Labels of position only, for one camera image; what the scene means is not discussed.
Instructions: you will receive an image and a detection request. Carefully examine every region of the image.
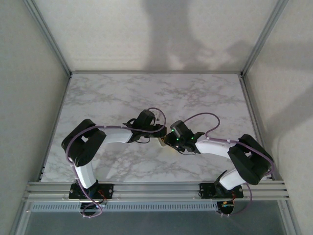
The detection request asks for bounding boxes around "beige remote control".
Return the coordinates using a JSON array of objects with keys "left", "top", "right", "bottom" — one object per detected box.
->
[{"left": 157, "top": 136, "right": 173, "bottom": 149}]

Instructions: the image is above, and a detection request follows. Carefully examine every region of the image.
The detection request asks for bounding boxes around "controller board with LED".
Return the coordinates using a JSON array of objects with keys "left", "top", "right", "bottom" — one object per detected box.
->
[
  {"left": 79, "top": 199, "right": 108, "bottom": 213},
  {"left": 217, "top": 199, "right": 237, "bottom": 215}
]

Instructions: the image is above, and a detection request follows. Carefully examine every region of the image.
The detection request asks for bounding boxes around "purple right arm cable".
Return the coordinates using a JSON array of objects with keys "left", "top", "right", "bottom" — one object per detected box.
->
[{"left": 181, "top": 112, "right": 274, "bottom": 218}]

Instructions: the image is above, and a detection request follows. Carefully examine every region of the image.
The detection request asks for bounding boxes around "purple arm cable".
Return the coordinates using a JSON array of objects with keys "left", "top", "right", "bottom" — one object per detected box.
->
[
  {"left": 181, "top": 112, "right": 274, "bottom": 218},
  {"left": 66, "top": 107, "right": 167, "bottom": 220}
]

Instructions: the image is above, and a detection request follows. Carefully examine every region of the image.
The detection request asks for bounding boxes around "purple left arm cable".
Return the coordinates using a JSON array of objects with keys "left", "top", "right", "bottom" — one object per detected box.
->
[{"left": 66, "top": 107, "right": 167, "bottom": 220}]

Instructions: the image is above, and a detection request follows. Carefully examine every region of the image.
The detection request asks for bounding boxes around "wide aluminium base rail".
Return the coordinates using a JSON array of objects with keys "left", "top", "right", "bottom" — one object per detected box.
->
[{"left": 23, "top": 180, "right": 291, "bottom": 202}]

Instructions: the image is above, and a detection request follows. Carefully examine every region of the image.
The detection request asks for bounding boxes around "thin aluminium frame rail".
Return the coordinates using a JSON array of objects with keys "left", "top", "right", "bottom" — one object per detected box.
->
[{"left": 70, "top": 70, "right": 243, "bottom": 75}]

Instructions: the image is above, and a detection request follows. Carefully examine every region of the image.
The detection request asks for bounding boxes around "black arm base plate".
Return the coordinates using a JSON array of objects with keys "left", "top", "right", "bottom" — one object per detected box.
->
[
  {"left": 69, "top": 183, "right": 115, "bottom": 199},
  {"left": 199, "top": 182, "right": 244, "bottom": 198}
]

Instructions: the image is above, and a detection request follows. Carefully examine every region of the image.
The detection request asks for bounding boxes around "grey slotted cable duct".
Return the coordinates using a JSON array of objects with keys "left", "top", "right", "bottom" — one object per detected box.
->
[{"left": 28, "top": 202, "right": 218, "bottom": 212}]

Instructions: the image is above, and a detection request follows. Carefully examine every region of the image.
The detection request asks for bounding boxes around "aluminium side rail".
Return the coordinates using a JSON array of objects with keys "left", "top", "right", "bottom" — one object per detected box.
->
[
  {"left": 36, "top": 74, "right": 72, "bottom": 182},
  {"left": 238, "top": 75, "right": 274, "bottom": 181}
]

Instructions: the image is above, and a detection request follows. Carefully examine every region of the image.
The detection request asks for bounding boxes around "aluminium frame post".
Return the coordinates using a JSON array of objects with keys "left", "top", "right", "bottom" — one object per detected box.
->
[
  {"left": 278, "top": 199, "right": 303, "bottom": 235},
  {"left": 240, "top": 0, "right": 290, "bottom": 77},
  {"left": 9, "top": 199, "right": 32, "bottom": 235},
  {"left": 23, "top": 0, "right": 73, "bottom": 76}
]

